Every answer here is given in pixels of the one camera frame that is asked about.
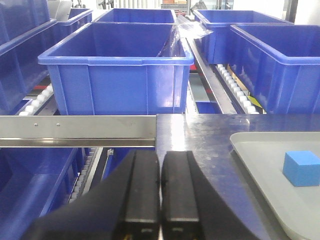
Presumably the clear plastic sheet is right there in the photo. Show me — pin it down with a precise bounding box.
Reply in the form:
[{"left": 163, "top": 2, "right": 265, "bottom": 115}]
[{"left": 157, "top": 15, "right": 214, "bottom": 57}]

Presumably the blue plastic bin rear left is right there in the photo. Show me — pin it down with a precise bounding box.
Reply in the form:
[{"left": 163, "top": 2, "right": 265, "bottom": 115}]
[{"left": 94, "top": 8, "right": 177, "bottom": 24}]

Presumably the blue plastic bin lower shelf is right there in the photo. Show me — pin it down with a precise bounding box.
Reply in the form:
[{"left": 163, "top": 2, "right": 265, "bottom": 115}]
[{"left": 0, "top": 148, "right": 85, "bottom": 240}]

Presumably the blue plastic bin front left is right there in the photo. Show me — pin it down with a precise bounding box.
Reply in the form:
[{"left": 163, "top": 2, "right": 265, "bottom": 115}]
[{"left": 38, "top": 22, "right": 194, "bottom": 115}]

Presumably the blue foam cube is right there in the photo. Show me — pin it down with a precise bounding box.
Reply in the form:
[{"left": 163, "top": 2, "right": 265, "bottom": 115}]
[{"left": 282, "top": 150, "right": 320, "bottom": 187}]

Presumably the blue plastic bin far left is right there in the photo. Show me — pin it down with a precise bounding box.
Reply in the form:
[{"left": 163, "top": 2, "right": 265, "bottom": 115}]
[{"left": 0, "top": 0, "right": 94, "bottom": 116}]

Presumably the white roller conveyor track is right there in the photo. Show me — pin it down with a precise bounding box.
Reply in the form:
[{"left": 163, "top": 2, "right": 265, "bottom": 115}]
[{"left": 216, "top": 64, "right": 259, "bottom": 115}]

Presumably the steel shelf front rail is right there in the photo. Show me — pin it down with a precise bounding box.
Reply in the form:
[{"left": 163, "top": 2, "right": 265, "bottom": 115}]
[{"left": 0, "top": 115, "right": 157, "bottom": 148}]

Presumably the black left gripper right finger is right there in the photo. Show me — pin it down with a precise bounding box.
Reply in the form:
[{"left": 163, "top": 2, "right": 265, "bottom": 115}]
[{"left": 161, "top": 151, "right": 258, "bottom": 240}]

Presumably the blue plastic bin rear right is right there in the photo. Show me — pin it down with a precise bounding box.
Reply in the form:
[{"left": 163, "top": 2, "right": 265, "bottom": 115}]
[{"left": 193, "top": 9, "right": 290, "bottom": 65}]

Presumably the blue plastic bin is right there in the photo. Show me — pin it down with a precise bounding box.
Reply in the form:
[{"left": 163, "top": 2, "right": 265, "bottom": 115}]
[
  {"left": 94, "top": 8, "right": 177, "bottom": 24},
  {"left": 0, "top": 0, "right": 94, "bottom": 116},
  {"left": 193, "top": 9, "right": 290, "bottom": 65},
  {"left": 229, "top": 24, "right": 320, "bottom": 114},
  {"left": 38, "top": 22, "right": 194, "bottom": 115}
]

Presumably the blue plastic bin front right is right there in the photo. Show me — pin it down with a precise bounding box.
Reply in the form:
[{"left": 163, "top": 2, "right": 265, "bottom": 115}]
[{"left": 229, "top": 24, "right": 320, "bottom": 114}]

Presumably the grey metal tray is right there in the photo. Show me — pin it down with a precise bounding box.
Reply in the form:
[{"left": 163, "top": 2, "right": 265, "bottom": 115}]
[{"left": 230, "top": 131, "right": 320, "bottom": 240}]

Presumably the steel shelf divider rail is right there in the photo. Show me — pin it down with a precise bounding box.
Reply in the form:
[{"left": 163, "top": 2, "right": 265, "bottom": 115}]
[{"left": 187, "top": 38, "right": 237, "bottom": 114}]

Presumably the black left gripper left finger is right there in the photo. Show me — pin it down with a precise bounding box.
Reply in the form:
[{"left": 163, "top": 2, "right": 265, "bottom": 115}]
[{"left": 23, "top": 149, "right": 160, "bottom": 240}]

